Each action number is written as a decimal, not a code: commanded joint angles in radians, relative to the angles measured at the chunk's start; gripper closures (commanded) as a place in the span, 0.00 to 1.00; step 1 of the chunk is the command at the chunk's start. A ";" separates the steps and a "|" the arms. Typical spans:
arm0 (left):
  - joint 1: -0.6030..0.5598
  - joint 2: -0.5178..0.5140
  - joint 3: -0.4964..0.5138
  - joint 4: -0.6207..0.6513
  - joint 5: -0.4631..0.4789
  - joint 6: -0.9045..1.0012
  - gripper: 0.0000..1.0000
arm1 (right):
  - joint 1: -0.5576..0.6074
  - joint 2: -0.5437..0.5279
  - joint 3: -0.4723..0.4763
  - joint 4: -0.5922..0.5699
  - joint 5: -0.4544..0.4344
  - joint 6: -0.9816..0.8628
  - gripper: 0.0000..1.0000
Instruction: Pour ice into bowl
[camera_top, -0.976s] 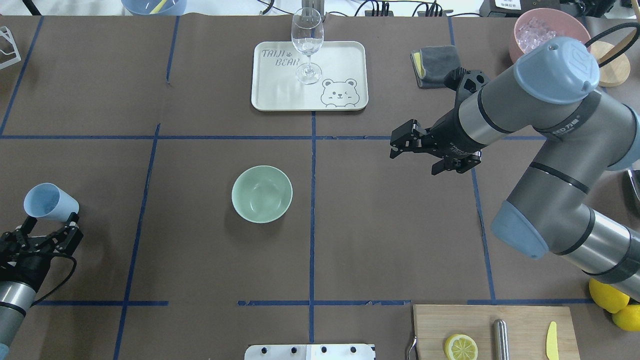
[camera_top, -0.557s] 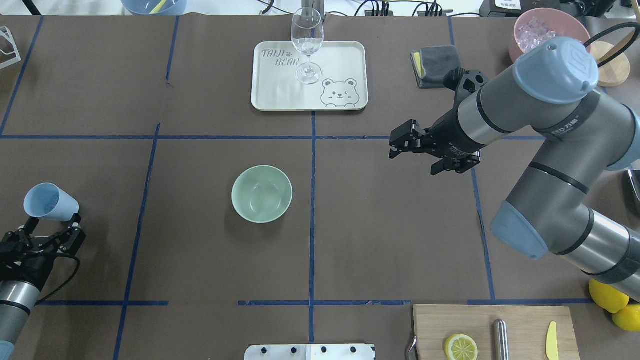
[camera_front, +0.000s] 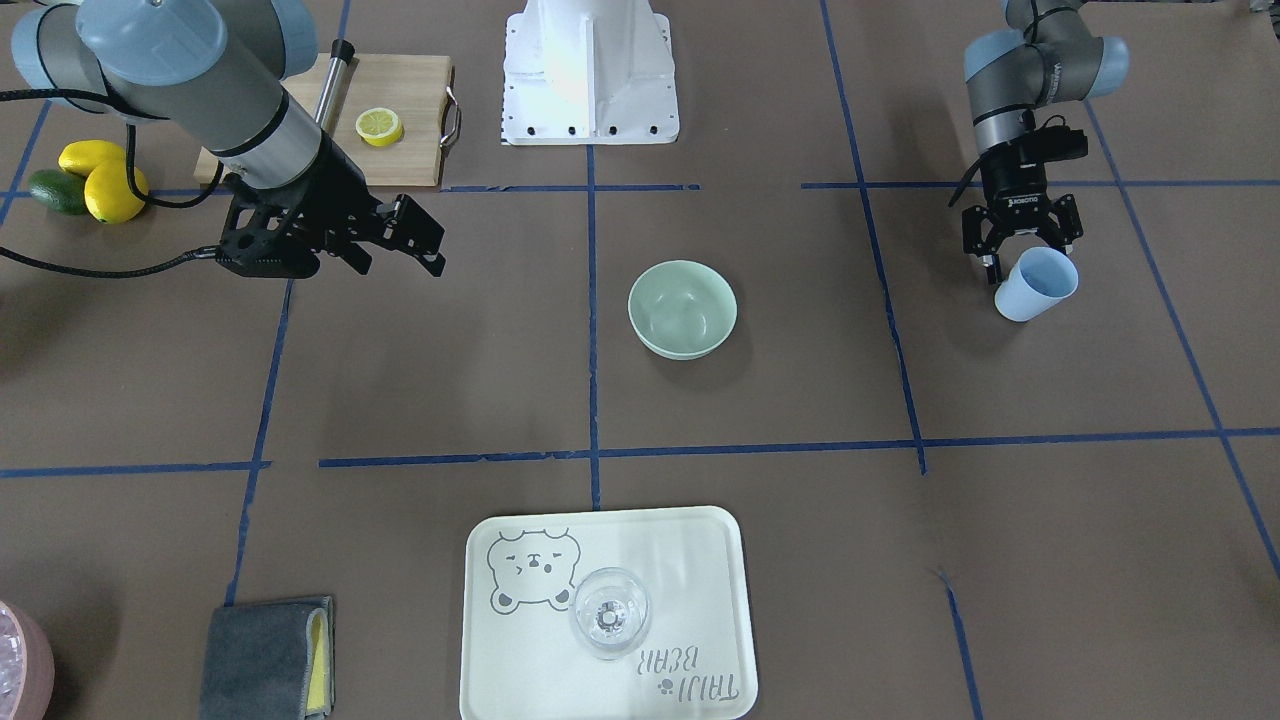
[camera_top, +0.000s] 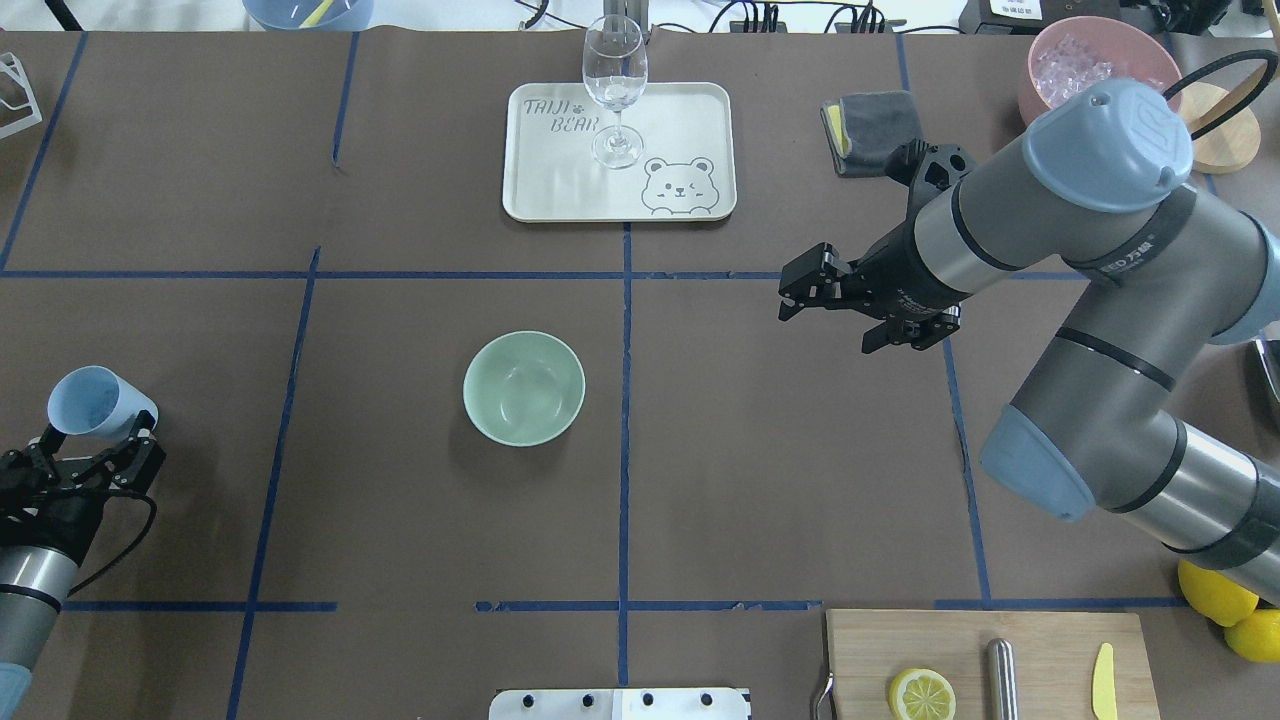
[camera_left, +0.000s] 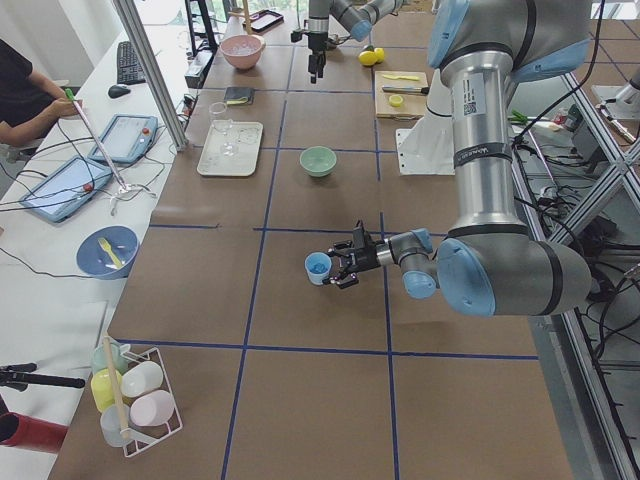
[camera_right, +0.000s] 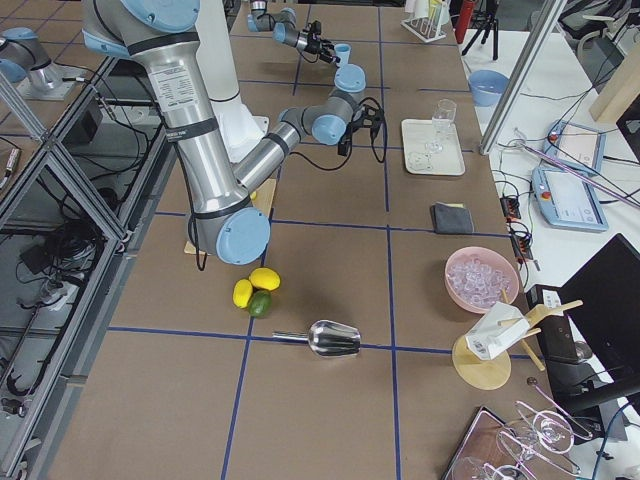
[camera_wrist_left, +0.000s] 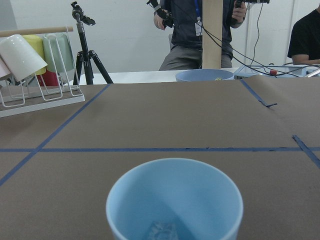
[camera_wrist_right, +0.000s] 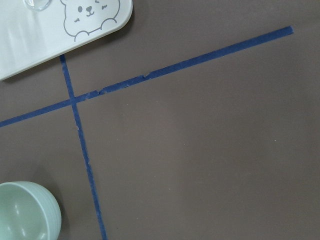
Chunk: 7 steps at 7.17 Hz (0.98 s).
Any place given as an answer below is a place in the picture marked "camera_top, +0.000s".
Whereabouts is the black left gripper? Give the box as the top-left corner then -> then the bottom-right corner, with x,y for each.
1,410 -> 166,561

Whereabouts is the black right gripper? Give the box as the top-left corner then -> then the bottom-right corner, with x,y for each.
778,222 -> 966,354

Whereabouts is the light blue cup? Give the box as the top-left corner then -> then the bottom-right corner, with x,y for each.
46,365 -> 159,442

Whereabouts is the green bowl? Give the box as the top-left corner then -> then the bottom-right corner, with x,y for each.
462,331 -> 588,448

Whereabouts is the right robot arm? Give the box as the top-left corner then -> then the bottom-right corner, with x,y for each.
780,79 -> 1279,603

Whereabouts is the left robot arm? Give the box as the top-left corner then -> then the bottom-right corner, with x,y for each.
1,410 -> 166,719

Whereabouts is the pink bowl of ice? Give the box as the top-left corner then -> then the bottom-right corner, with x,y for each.
1018,15 -> 1181,126

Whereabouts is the steel ice scoop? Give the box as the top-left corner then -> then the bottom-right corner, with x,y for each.
1253,338 -> 1279,432

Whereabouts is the grey yellow folded cloth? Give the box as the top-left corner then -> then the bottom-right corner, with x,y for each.
820,91 -> 924,178

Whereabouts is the cream bear tray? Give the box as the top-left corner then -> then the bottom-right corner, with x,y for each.
502,82 -> 739,223

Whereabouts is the clear wine glass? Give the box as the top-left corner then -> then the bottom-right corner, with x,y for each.
582,14 -> 649,170

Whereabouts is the steel muddler black cap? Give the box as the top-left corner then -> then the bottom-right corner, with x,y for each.
986,638 -> 1020,719

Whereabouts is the half lemon slice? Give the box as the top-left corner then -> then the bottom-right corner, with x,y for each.
886,667 -> 957,720

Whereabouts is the wooden cutting board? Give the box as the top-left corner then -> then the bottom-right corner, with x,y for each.
826,609 -> 1161,719

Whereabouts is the wooden cup stand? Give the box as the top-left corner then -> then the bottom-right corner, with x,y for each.
1172,49 -> 1277,176

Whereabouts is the yellow lemon oval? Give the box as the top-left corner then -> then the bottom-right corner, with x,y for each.
1178,559 -> 1260,628

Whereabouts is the yellow plastic knife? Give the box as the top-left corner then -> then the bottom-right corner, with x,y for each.
1091,642 -> 1119,720

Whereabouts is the blue basin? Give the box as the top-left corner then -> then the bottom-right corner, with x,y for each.
241,1 -> 378,32

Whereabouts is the yellow lemon round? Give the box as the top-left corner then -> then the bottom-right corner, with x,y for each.
1222,609 -> 1280,664

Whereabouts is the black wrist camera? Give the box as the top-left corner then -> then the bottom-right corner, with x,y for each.
884,138 -> 978,217

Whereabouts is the white wire rack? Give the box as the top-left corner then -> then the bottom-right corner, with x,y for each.
1,53 -> 44,138

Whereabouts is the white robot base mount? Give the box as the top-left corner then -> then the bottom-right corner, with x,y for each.
488,687 -> 753,719

